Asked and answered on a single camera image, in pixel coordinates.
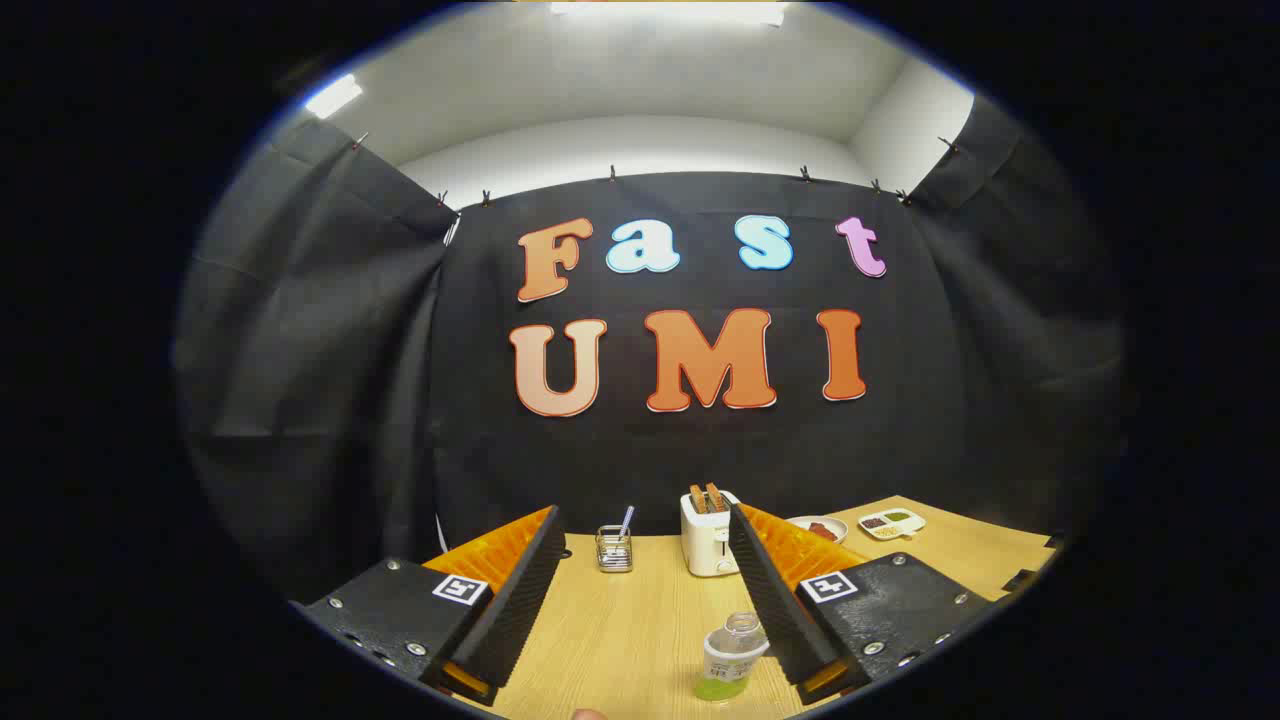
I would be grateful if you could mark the wooden table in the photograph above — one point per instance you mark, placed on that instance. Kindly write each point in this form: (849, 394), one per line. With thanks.
(640, 640)

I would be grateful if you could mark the striped straw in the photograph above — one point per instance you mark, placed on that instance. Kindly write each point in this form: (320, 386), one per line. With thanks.
(626, 518)

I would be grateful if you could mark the ceiling light panel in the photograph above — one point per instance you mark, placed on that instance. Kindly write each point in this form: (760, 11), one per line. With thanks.
(665, 10)
(333, 96)

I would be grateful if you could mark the red food pieces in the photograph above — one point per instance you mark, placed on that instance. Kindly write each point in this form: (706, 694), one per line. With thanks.
(822, 531)

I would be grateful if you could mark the brown toast slice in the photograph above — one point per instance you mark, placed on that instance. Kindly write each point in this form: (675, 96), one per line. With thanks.
(697, 499)
(715, 497)

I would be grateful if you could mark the white divided dish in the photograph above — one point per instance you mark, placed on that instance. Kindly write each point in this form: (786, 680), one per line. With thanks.
(892, 523)

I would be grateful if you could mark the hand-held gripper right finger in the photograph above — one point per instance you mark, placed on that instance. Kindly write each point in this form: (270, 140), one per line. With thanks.
(775, 600)

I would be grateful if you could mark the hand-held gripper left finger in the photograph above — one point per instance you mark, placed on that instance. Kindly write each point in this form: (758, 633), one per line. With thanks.
(520, 610)

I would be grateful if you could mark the white toaster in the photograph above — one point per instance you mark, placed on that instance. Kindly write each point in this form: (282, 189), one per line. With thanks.
(705, 548)

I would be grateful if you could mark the black table edge clamp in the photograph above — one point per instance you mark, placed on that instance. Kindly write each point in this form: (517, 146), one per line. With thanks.
(1020, 580)

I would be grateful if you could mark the clear juice bottle white label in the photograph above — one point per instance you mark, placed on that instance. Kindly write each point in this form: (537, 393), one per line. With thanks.
(730, 658)

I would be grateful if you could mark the black backdrop cloth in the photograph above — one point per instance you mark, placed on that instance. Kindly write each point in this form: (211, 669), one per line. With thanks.
(700, 450)

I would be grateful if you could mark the round cream plate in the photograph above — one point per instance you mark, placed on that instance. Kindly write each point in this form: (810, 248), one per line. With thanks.
(838, 525)

